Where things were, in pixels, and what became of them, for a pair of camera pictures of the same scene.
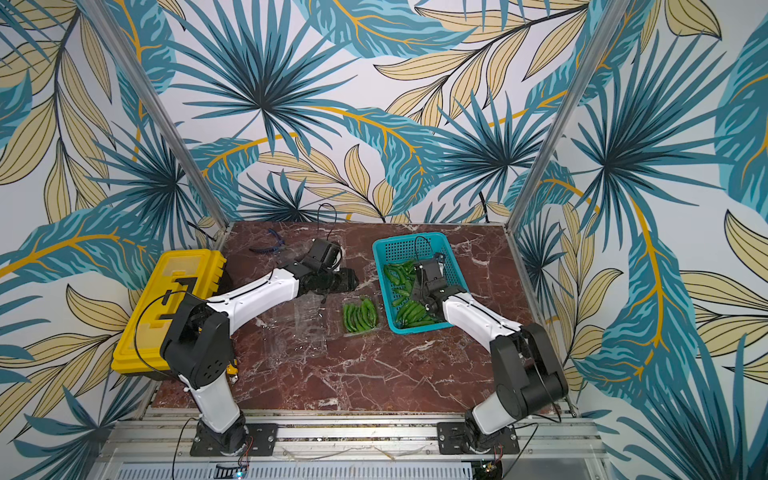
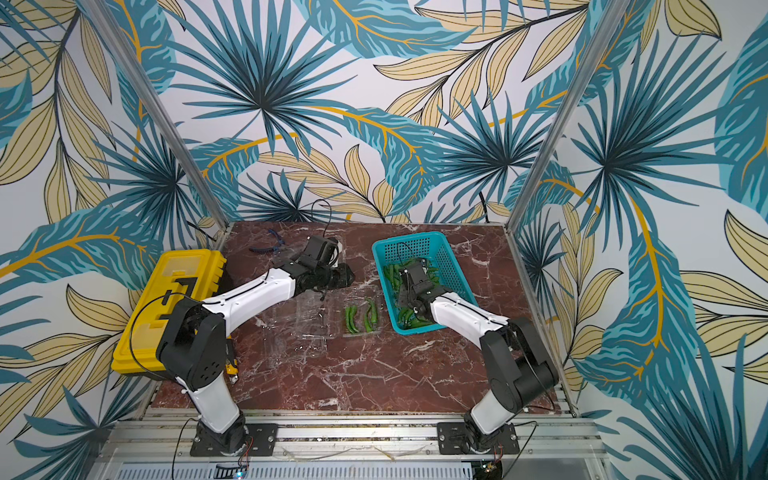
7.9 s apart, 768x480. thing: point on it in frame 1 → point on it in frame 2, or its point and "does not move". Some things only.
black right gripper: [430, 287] → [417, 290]
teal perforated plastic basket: [397, 255] does not move
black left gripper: [349, 276] does not move
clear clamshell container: [361, 315] does not move
